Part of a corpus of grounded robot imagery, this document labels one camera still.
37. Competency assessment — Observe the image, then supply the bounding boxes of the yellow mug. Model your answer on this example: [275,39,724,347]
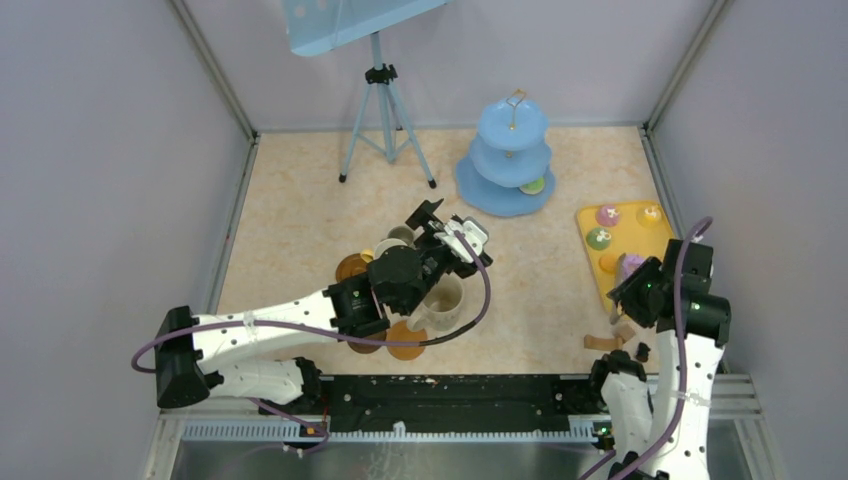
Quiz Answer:
[359,238,407,263]

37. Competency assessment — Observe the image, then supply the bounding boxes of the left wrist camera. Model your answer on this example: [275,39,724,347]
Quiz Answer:
[436,217,489,263]

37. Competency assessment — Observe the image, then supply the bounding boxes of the pink cupcake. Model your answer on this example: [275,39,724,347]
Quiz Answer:
[595,204,621,228]

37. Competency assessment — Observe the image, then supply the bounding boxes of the small olive cup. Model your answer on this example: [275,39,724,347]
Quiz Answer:
[386,225,415,246]

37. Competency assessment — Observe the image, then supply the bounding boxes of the brown wooden blocks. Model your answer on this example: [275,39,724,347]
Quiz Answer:
[583,323,636,352]

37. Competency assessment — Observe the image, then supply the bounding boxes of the dark brown coaster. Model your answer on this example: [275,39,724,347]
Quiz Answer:
[347,332,386,355]

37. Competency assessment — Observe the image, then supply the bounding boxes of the orange biscuit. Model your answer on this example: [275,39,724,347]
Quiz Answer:
[598,253,620,275]

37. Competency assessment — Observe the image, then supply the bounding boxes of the blue three-tier cake stand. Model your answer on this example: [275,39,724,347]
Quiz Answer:
[455,89,556,218]

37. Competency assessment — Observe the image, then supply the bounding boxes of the yellow serving tray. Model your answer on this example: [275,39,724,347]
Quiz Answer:
[575,201,674,313]

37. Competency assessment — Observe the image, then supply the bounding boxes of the orange-brown coaster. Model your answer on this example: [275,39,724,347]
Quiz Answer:
[386,321,429,361]

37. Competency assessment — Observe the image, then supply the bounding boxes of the green donut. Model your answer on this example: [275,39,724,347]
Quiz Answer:
[519,176,546,195]

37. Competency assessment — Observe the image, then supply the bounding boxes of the yellow cupcake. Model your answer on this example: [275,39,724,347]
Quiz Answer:
[637,204,664,229]

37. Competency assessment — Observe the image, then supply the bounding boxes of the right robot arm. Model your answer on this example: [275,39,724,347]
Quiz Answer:
[586,239,731,479]

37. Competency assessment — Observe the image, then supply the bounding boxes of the large cream mug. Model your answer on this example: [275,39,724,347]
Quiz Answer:
[406,275,465,332]

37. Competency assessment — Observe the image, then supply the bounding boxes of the green cupcake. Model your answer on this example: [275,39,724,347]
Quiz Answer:
[585,227,613,251]

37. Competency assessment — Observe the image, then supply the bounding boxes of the blue tripod stand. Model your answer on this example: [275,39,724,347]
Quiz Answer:
[338,31,438,189]

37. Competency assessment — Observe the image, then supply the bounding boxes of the metal tongs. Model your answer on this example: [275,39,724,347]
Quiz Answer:
[609,253,628,325]

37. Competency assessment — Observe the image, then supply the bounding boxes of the purple donut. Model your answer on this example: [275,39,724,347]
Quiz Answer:
[618,254,645,279]

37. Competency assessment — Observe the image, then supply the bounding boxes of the small black block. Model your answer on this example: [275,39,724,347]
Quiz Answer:
[635,342,651,363]

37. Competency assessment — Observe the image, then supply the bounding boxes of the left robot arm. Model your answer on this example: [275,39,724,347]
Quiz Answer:
[140,200,492,414]

